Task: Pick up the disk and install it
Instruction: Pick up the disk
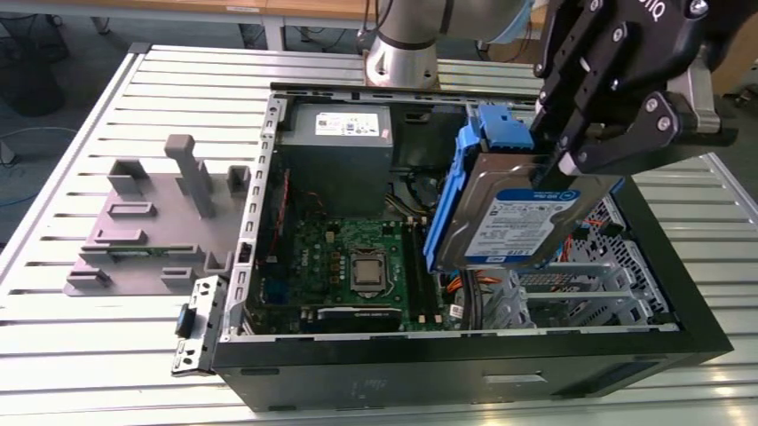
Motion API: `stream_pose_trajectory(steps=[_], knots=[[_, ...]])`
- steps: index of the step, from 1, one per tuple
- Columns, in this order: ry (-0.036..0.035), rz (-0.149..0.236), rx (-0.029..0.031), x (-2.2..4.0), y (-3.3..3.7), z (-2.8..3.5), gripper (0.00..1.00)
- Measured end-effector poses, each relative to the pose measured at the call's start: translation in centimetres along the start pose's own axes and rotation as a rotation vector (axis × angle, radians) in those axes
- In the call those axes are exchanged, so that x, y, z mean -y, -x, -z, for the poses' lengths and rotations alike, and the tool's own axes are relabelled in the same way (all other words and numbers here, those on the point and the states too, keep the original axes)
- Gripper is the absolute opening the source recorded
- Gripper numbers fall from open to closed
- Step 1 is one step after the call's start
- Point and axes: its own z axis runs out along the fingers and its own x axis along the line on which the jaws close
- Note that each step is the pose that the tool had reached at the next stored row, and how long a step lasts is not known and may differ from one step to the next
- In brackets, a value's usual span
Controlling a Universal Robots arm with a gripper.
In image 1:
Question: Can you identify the black cable bundle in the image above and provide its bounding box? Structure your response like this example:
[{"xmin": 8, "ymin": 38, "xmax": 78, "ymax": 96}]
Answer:
[{"xmin": 461, "ymin": 268, "xmax": 485, "ymax": 332}]

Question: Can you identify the green motherboard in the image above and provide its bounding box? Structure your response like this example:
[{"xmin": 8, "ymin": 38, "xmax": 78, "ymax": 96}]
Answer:
[{"xmin": 246, "ymin": 215, "xmax": 451, "ymax": 334}]

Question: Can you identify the blue floor cable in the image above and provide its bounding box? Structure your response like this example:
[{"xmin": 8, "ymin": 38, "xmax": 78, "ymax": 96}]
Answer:
[
  {"xmin": 0, "ymin": 190, "xmax": 40, "ymax": 209},
  {"xmin": 0, "ymin": 125, "xmax": 79, "ymax": 146}
]

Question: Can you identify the red black twisted wire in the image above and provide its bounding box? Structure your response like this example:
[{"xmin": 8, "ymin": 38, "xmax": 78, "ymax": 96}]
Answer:
[{"xmin": 265, "ymin": 170, "xmax": 293, "ymax": 266}]

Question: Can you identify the grey power supply unit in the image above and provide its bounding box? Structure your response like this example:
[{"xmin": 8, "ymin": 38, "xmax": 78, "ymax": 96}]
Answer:
[{"xmin": 277, "ymin": 104, "xmax": 397, "ymax": 219}]

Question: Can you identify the blue expansion slot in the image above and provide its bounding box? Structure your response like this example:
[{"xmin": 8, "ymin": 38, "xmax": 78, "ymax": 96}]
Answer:
[{"xmin": 265, "ymin": 281, "xmax": 290, "ymax": 307}]

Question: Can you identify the metal socket cover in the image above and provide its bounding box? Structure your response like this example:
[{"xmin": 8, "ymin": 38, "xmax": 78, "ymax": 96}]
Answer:
[{"xmin": 347, "ymin": 248, "xmax": 391, "ymax": 297}]

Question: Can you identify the grey parts rack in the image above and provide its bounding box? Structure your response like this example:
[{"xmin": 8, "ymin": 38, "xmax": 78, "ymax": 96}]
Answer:
[{"xmin": 62, "ymin": 132, "xmax": 254, "ymax": 298}]

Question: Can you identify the silver CPU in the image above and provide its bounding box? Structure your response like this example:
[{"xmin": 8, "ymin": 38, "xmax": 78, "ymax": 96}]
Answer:
[{"xmin": 353, "ymin": 259, "xmax": 385, "ymax": 285}]

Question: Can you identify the red wire black connector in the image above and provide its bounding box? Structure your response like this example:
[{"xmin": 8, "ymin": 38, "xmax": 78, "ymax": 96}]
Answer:
[{"xmin": 565, "ymin": 217, "xmax": 624, "ymax": 263}]

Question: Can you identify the hard disk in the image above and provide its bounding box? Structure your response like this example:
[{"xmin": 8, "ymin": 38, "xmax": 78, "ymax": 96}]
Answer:
[{"xmin": 423, "ymin": 120, "xmax": 626, "ymax": 272}]

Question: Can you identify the black PC case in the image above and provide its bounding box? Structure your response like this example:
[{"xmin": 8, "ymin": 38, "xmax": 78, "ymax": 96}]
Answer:
[{"xmin": 210, "ymin": 82, "xmax": 736, "ymax": 412}]

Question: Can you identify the metal disk bay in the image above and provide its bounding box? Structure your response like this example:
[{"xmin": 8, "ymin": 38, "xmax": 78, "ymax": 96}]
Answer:
[{"xmin": 506, "ymin": 261, "xmax": 674, "ymax": 332}]

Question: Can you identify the wooden desk white frame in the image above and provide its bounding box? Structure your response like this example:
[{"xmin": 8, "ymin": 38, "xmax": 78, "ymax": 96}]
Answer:
[{"xmin": 88, "ymin": 0, "xmax": 553, "ymax": 63}]

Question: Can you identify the black round bin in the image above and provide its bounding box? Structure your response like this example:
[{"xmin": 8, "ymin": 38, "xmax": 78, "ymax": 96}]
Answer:
[{"xmin": 0, "ymin": 12, "xmax": 72, "ymax": 117}]

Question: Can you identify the black RAM slot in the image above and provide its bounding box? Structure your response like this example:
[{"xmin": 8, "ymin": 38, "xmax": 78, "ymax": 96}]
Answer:
[
  {"xmin": 402, "ymin": 216, "xmax": 429, "ymax": 325},
  {"xmin": 417, "ymin": 216, "xmax": 445, "ymax": 325}
]

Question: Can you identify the black graphics card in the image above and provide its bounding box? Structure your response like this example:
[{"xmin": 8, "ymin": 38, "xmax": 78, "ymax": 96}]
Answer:
[{"xmin": 299, "ymin": 305, "xmax": 405, "ymax": 335}]

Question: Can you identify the metal card retention bracket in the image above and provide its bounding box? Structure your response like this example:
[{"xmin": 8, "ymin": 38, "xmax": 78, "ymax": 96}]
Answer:
[{"xmin": 170, "ymin": 273, "xmax": 231, "ymax": 378}]

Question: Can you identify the blue drive carrier handle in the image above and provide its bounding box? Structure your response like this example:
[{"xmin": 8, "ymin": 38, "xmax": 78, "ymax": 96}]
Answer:
[{"xmin": 479, "ymin": 105, "xmax": 522, "ymax": 147}]

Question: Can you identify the brown wooden cabinet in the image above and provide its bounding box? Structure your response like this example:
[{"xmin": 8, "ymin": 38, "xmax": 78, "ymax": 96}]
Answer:
[{"xmin": 708, "ymin": 26, "xmax": 758, "ymax": 128}]

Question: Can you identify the green RAM stick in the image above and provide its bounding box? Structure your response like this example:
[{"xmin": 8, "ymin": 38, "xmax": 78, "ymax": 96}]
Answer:
[{"xmin": 106, "ymin": 248, "xmax": 196, "ymax": 259}]

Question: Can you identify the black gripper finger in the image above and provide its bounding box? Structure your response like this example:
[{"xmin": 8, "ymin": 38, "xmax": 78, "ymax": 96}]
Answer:
[
  {"xmin": 530, "ymin": 0, "xmax": 633, "ymax": 186},
  {"xmin": 559, "ymin": 91, "xmax": 692, "ymax": 178}
]

